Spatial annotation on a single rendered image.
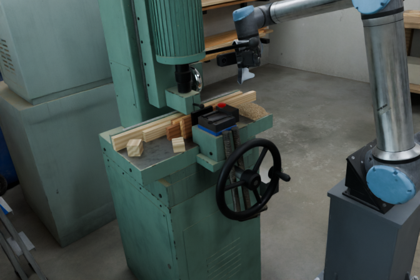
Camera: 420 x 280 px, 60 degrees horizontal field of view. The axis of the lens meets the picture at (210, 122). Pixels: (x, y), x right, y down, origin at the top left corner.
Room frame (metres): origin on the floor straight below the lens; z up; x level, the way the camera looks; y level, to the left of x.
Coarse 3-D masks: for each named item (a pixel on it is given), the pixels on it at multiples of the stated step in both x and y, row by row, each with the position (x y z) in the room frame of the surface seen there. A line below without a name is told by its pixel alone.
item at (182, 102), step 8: (168, 88) 1.34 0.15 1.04; (176, 88) 1.33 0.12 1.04; (168, 96) 1.31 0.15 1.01; (176, 96) 1.26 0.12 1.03; (184, 96) 1.23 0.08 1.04; (192, 96) 1.24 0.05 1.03; (200, 96) 1.26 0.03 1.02; (168, 104) 1.32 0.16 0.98; (176, 104) 1.27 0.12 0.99; (184, 104) 1.23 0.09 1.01; (184, 112) 1.23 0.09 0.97
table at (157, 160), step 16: (256, 128) 1.27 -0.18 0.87; (144, 144) 1.14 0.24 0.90; (160, 144) 1.14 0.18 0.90; (192, 144) 1.12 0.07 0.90; (128, 160) 1.04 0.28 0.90; (144, 160) 1.03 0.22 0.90; (160, 160) 1.03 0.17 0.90; (176, 160) 1.05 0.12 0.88; (192, 160) 1.09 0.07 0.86; (208, 160) 1.05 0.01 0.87; (224, 160) 1.05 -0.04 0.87; (144, 176) 0.98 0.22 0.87; (160, 176) 1.01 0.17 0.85
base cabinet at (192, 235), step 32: (128, 192) 1.29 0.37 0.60; (224, 192) 1.17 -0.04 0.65; (128, 224) 1.35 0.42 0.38; (160, 224) 1.08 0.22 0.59; (192, 224) 1.07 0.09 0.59; (224, 224) 1.16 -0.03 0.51; (256, 224) 1.27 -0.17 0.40; (128, 256) 1.43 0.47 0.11; (160, 256) 1.12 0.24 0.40; (192, 256) 1.06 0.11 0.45; (224, 256) 1.15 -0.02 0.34; (256, 256) 1.26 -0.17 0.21
